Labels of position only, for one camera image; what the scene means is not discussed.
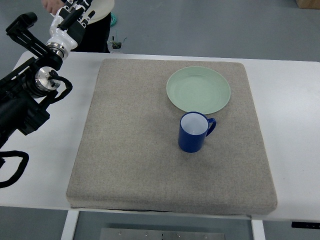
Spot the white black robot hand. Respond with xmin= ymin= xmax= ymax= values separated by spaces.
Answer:
xmin=46 ymin=0 xmax=95 ymax=53

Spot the blue mug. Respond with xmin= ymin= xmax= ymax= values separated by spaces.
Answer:
xmin=178 ymin=111 xmax=217 ymax=153

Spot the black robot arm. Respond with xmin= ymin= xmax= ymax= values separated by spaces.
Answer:
xmin=0 ymin=12 xmax=73 ymax=146

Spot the light green plate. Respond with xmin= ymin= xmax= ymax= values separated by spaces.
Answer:
xmin=166 ymin=66 xmax=231 ymax=115

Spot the person in dark clothes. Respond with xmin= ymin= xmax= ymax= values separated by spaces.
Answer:
xmin=41 ymin=0 xmax=115 ymax=53

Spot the small electronics parts pile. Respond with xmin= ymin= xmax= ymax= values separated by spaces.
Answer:
xmin=107 ymin=35 xmax=127 ymax=54

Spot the beige fabric mat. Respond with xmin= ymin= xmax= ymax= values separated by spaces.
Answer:
xmin=66 ymin=59 xmax=278 ymax=215

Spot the cardboard box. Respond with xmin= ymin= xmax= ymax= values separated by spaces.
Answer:
xmin=296 ymin=0 xmax=320 ymax=10

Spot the black table control panel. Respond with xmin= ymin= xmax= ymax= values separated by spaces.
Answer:
xmin=291 ymin=221 xmax=320 ymax=230

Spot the black cable loop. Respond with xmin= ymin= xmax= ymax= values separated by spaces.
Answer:
xmin=0 ymin=150 xmax=30 ymax=189

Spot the white table frame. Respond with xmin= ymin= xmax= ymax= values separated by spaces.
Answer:
xmin=60 ymin=210 xmax=266 ymax=240

